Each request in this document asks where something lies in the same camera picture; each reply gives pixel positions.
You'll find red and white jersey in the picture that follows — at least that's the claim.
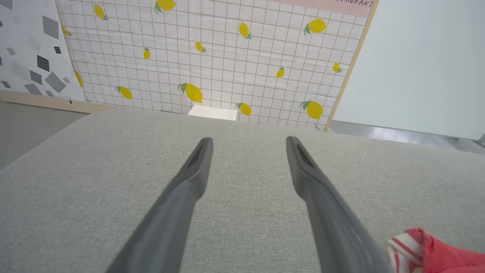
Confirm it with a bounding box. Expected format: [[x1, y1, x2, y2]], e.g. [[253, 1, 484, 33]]
[[386, 227, 485, 273]]

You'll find lemon print grid panel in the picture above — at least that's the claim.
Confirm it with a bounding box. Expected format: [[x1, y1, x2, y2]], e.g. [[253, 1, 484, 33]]
[[55, 0, 375, 131]]

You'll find grey terrazzo print panel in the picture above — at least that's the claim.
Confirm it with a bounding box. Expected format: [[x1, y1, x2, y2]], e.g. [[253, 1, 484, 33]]
[[0, 0, 86, 102]]

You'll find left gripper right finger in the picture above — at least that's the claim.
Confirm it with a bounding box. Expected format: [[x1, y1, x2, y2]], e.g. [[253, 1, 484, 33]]
[[286, 136, 393, 273]]

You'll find white box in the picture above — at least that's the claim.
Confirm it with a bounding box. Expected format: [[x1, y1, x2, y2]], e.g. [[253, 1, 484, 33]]
[[188, 105, 238, 122]]

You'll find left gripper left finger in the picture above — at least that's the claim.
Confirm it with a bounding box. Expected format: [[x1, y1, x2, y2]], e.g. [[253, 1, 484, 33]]
[[106, 137, 214, 273]]

